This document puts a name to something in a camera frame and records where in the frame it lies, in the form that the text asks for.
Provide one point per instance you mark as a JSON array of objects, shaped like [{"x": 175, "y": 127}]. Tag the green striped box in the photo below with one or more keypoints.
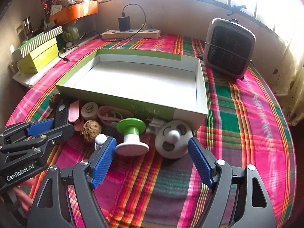
[{"x": 40, "y": 40}]

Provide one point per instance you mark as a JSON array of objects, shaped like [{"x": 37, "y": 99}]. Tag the white lace curtain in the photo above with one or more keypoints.
[{"x": 292, "y": 87}]

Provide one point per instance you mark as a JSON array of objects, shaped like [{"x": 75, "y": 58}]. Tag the pink green plaid blanket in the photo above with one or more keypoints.
[{"x": 249, "y": 135}]

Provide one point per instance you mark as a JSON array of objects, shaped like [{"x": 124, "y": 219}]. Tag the grey space heater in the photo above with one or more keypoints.
[{"x": 228, "y": 52}]

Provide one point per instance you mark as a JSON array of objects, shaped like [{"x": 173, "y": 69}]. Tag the green white mushroom-shaped massager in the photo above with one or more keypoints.
[{"x": 131, "y": 147}]

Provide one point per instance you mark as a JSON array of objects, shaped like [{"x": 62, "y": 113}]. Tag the metal glass container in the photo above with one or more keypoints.
[{"x": 26, "y": 26}]

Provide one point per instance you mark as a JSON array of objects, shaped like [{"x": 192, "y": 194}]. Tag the brown walnut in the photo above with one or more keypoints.
[
  {"x": 54, "y": 101},
  {"x": 91, "y": 129}
]

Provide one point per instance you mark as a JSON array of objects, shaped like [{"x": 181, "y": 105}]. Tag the round beige cap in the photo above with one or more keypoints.
[{"x": 89, "y": 110}]

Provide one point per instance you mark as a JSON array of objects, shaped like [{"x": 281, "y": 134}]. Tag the orange tray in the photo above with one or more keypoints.
[{"x": 76, "y": 11}]

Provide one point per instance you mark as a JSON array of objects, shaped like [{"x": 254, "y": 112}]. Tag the green white cardboard box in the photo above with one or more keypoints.
[{"x": 142, "y": 80}]

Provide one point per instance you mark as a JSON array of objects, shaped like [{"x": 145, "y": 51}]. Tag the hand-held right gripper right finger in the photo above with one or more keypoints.
[{"x": 199, "y": 161}]

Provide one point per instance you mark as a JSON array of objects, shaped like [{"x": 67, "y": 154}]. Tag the glass jar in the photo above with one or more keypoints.
[{"x": 71, "y": 34}]

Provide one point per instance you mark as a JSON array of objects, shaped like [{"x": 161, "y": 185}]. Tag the pink oval case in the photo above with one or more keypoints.
[{"x": 74, "y": 114}]

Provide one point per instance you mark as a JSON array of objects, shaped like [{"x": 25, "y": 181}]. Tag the small white knob toy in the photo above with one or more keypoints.
[{"x": 101, "y": 139}]

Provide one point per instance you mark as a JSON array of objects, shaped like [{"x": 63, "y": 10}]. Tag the round panda face toy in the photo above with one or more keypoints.
[{"x": 166, "y": 144}]

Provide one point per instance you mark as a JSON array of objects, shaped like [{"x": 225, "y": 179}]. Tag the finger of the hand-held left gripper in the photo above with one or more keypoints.
[
  {"x": 40, "y": 127},
  {"x": 59, "y": 133}
]

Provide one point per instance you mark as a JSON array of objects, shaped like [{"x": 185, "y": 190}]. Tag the person's left hand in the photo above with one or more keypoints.
[{"x": 23, "y": 194}]

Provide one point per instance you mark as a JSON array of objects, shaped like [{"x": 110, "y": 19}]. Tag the black rectangular device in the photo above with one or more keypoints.
[{"x": 62, "y": 115}]

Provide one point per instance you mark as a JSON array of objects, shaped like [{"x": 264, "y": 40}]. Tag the black charger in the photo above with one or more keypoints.
[{"x": 124, "y": 23}]

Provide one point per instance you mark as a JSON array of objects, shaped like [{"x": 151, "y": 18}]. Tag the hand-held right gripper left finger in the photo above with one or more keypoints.
[{"x": 104, "y": 161}]

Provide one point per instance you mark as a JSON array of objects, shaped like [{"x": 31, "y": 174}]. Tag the white plastic sheet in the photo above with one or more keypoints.
[{"x": 23, "y": 79}]

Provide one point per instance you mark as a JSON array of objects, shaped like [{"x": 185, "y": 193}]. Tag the beige power strip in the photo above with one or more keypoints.
[{"x": 142, "y": 33}]

